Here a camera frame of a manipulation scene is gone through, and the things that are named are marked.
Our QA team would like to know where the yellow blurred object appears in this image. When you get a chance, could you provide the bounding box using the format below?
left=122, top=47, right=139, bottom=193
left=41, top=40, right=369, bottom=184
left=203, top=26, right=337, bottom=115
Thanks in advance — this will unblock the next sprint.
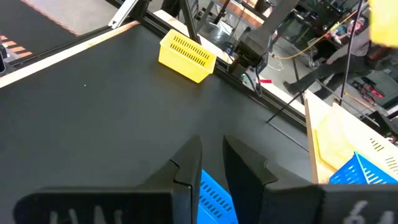
left=369, top=0, right=398, bottom=49

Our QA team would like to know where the wooden shelf black frame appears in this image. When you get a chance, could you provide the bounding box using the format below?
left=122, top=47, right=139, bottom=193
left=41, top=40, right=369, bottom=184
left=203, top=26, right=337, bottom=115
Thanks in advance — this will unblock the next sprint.
left=266, top=88, right=398, bottom=185

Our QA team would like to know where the black table mat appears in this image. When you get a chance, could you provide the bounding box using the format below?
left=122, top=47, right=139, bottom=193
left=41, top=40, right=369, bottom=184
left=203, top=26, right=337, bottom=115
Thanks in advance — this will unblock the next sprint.
left=0, top=24, right=313, bottom=224

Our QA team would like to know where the yellow plastic slotted basket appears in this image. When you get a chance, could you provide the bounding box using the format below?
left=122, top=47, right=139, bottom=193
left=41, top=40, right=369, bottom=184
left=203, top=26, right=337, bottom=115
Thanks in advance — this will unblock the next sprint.
left=313, top=102, right=398, bottom=183
left=157, top=29, right=218, bottom=84

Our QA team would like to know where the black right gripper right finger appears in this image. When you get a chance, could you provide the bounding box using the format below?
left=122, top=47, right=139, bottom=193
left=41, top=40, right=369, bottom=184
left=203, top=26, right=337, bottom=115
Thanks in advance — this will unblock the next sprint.
left=221, top=134, right=398, bottom=224

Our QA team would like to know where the blue plastic slotted basket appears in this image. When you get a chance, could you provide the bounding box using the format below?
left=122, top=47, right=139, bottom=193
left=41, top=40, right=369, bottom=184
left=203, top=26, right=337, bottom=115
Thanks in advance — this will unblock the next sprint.
left=197, top=169, right=239, bottom=224
left=328, top=151, right=398, bottom=185

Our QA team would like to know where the silver aluminium profile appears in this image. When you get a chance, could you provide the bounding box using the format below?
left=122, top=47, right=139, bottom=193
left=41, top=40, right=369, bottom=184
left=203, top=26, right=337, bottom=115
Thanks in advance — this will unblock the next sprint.
left=108, top=0, right=139, bottom=29

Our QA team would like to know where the yellow cable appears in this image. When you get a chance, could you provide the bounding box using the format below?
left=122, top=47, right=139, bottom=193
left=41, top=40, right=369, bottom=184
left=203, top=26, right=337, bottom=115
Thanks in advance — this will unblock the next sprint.
left=273, top=1, right=371, bottom=60

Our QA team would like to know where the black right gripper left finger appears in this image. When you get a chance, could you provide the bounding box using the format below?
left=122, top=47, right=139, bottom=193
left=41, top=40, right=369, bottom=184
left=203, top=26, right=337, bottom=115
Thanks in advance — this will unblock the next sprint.
left=12, top=134, right=203, bottom=224

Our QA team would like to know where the person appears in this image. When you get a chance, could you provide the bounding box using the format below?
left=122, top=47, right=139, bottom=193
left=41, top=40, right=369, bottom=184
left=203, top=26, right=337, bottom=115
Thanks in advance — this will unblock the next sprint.
left=282, top=17, right=398, bottom=96

